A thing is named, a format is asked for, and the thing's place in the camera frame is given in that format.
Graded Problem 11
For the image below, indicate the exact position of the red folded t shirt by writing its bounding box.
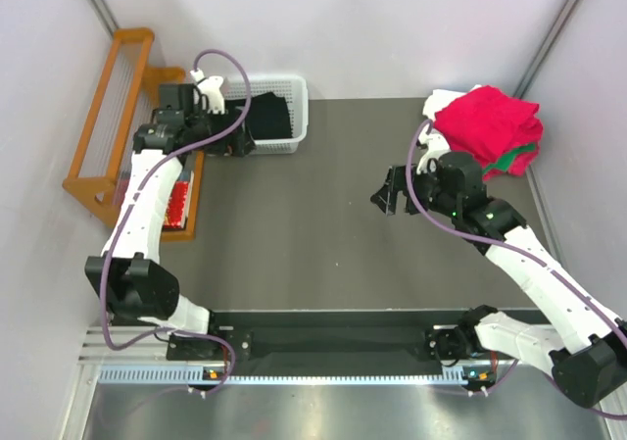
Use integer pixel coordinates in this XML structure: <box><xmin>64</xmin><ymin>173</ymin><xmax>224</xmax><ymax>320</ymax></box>
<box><xmin>435</xmin><ymin>85</ymin><xmax>544</xmax><ymax>172</ymax></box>

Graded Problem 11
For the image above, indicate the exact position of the green folded t shirt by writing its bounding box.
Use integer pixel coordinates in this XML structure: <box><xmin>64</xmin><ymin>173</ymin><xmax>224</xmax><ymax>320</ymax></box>
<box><xmin>483</xmin><ymin>143</ymin><xmax>539</xmax><ymax>177</ymax></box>

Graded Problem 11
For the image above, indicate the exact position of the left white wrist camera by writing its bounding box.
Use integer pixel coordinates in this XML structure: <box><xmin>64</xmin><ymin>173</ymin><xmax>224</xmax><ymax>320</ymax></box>
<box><xmin>190</xmin><ymin>69</ymin><xmax>228</xmax><ymax>115</ymax></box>

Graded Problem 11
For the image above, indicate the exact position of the orange wooden rack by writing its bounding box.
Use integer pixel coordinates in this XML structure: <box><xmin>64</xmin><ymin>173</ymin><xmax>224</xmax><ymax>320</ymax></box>
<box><xmin>63</xmin><ymin>27</ymin><xmax>185</xmax><ymax>228</ymax></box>

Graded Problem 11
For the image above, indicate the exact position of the white slotted cable duct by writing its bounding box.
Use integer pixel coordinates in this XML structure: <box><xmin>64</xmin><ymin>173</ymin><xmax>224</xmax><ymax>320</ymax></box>
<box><xmin>98</xmin><ymin>366</ymin><xmax>494</xmax><ymax>386</ymax></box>

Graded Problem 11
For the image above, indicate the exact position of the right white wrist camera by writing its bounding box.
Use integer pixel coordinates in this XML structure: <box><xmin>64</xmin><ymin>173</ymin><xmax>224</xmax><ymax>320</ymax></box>
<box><xmin>416</xmin><ymin>122</ymin><xmax>451</xmax><ymax>174</ymax></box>

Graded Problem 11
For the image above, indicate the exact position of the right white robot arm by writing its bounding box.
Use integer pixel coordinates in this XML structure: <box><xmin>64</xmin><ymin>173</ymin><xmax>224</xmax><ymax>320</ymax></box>
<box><xmin>370</xmin><ymin>152</ymin><xmax>626</xmax><ymax>408</ymax></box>

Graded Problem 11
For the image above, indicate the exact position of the red box in rack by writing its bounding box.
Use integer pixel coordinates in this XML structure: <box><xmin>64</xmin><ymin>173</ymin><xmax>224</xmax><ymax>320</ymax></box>
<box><xmin>164</xmin><ymin>170</ymin><xmax>194</xmax><ymax>231</ymax></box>

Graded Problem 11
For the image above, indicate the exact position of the black t shirt blue logo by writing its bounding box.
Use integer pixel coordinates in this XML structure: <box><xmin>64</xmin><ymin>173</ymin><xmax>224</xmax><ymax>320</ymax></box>
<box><xmin>245</xmin><ymin>92</ymin><xmax>292</xmax><ymax>141</ymax></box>

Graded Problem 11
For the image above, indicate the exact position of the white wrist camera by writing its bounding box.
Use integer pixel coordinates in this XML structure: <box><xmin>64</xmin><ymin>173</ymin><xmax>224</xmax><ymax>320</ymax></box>
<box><xmin>190</xmin><ymin>69</ymin><xmax>228</xmax><ymax>115</ymax></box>
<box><xmin>416</xmin><ymin>122</ymin><xmax>451</xmax><ymax>174</ymax></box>

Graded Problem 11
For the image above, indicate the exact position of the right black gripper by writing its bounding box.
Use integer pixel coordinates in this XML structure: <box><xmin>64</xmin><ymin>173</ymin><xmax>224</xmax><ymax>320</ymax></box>
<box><xmin>370</xmin><ymin>160</ymin><xmax>459</xmax><ymax>219</ymax></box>

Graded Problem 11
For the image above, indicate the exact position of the white plastic perforated basket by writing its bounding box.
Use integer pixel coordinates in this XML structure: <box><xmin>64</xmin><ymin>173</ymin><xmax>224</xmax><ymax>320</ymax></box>
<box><xmin>249</xmin><ymin>74</ymin><xmax>309</xmax><ymax>155</ymax></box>

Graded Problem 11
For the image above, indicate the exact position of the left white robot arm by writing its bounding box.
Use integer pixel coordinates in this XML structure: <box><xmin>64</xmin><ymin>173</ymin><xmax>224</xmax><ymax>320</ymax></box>
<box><xmin>84</xmin><ymin>76</ymin><xmax>252</xmax><ymax>359</ymax></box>

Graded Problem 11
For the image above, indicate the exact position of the white folded t shirt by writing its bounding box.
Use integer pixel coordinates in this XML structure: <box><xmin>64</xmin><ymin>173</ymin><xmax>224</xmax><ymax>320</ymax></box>
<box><xmin>421</xmin><ymin>89</ymin><xmax>466</xmax><ymax>129</ymax></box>

